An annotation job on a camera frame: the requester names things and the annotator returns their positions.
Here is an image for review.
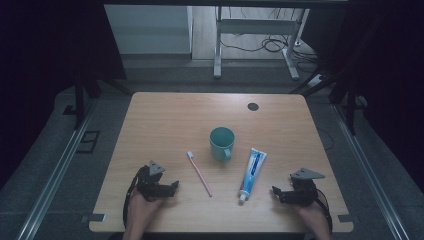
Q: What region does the dark curtain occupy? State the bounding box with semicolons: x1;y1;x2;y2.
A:
301;0;424;194
0;0;128;188

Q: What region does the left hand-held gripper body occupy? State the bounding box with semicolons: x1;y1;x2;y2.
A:
134;159;168;203

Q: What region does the white blue toothpaste tube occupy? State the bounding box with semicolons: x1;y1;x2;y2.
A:
238;147;268;204

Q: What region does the grey tape strip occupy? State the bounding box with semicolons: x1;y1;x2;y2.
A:
81;213;107;224

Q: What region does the aluminium floor rail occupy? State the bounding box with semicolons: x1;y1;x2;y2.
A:
331;103;412;240
15;99;98;240

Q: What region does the black metal stand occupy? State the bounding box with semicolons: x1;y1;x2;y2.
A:
73;64;134;131
289;63;368;136

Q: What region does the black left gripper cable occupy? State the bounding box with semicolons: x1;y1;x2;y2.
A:
122;168;143;229

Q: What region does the black floor cable tangle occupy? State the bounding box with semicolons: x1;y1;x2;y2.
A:
219;8;319;73

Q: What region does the person's right hand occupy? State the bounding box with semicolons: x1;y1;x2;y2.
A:
293;201;330;229

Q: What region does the white power strip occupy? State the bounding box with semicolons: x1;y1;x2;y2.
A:
307;73;327;89

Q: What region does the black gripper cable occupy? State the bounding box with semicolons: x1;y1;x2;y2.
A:
122;168;143;229
315;188;334;233

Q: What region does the person's left hand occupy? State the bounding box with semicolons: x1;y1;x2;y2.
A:
127;189;165;224

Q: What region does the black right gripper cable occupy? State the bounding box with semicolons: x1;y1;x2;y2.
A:
315;188;334;233

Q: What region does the thin black floor cable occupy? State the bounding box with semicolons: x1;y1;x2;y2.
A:
315;126;335;152

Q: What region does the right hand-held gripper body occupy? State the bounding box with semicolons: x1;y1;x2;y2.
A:
289;167;326;207

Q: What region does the white cabinet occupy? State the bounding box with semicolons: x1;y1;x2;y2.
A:
103;4;194;55

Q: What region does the teal cup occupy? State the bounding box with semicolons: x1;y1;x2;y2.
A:
209;126;236;164

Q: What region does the white metal desk frame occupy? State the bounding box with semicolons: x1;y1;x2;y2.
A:
213;6;311;81

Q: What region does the pink toothbrush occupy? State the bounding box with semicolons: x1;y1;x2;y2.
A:
186;150;213;198

